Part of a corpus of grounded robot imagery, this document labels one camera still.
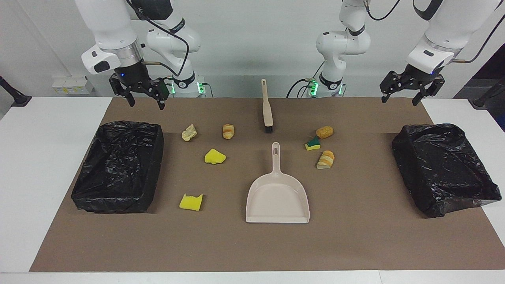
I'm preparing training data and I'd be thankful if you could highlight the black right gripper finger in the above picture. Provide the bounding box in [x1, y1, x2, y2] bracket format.
[109, 75, 136, 107]
[148, 78, 170, 110]

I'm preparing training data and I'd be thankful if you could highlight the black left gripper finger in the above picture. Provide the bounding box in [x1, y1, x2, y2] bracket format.
[380, 71, 404, 104]
[412, 75, 445, 106]

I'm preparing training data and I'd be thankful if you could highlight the pale bread chunk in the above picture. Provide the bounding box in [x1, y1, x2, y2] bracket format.
[181, 124, 198, 142]

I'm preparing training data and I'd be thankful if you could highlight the striped bread slice stack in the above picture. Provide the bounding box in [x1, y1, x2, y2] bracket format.
[316, 150, 335, 170]

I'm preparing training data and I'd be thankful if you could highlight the beige hand brush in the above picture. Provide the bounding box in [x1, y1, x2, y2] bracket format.
[261, 79, 274, 133]

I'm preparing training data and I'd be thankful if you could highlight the beige plastic dustpan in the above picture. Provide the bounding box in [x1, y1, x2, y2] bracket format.
[245, 142, 310, 224]

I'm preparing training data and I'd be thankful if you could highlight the bin with black bag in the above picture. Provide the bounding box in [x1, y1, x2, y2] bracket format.
[71, 121, 165, 214]
[392, 123, 502, 219]

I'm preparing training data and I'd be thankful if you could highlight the black stand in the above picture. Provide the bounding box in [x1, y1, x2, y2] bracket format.
[0, 76, 32, 108]
[469, 77, 505, 110]

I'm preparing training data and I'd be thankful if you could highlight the dark background furniture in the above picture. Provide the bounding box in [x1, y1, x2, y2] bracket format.
[453, 43, 505, 133]

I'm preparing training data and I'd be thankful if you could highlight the notched yellow sponge piece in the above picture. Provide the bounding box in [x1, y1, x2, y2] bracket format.
[179, 193, 204, 211]

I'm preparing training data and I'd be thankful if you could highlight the brown table mat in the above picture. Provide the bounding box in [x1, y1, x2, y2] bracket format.
[30, 97, 505, 273]

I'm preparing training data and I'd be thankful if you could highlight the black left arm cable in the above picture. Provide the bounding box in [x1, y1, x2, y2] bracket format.
[365, 0, 505, 64]

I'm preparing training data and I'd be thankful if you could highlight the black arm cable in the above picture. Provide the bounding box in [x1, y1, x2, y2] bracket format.
[125, 0, 190, 77]
[365, 0, 505, 64]

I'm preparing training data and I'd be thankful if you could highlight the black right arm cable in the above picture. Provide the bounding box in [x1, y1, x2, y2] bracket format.
[125, 0, 190, 77]

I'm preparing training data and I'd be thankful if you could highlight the white wall power strip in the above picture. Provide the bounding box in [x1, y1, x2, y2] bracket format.
[52, 76, 94, 95]

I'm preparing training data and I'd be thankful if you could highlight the black base power cable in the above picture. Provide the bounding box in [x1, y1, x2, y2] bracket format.
[286, 78, 316, 98]

